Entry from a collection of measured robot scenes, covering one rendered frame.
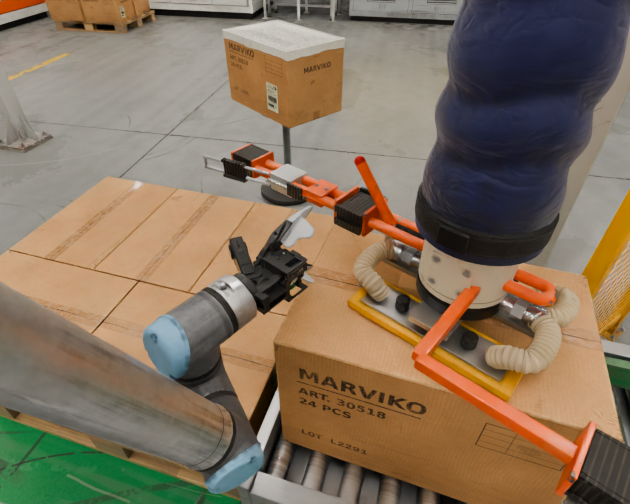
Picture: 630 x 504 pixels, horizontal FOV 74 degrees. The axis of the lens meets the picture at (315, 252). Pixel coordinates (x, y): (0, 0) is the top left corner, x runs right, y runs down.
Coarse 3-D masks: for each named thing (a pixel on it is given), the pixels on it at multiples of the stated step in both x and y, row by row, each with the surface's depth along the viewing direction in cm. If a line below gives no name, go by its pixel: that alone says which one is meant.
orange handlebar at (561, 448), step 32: (320, 192) 95; (384, 224) 86; (480, 288) 72; (512, 288) 72; (544, 288) 72; (448, 320) 66; (416, 352) 62; (448, 384) 58; (512, 416) 54; (544, 448) 52; (576, 448) 51
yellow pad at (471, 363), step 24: (360, 288) 89; (360, 312) 85; (384, 312) 83; (408, 312) 83; (408, 336) 79; (456, 336) 78; (480, 336) 78; (456, 360) 75; (480, 360) 74; (480, 384) 72; (504, 384) 71
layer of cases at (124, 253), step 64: (128, 192) 197; (192, 192) 197; (0, 256) 162; (64, 256) 162; (128, 256) 162; (192, 256) 162; (256, 256) 162; (128, 320) 137; (256, 320) 137; (256, 384) 119
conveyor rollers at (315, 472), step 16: (624, 432) 109; (288, 448) 105; (272, 464) 102; (288, 464) 103; (320, 464) 102; (352, 464) 102; (304, 480) 100; (320, 480) 100; (352, 480) 99; (384, 480) 100; (400, 480) 100; (352, 496) 97; (384, 496) 97; (432, 496) 96
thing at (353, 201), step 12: (348, 192) 92; (360, 192) 94; (336, 204) 89; (348, 204) 90; (360, 204) 90; (372, 204) 90; (336, 216) 91; (348, 216) 88; (360, 216) 86; (372, 216) 88; (348, 228) 90; (360, 228) 88; (372, 228) 90
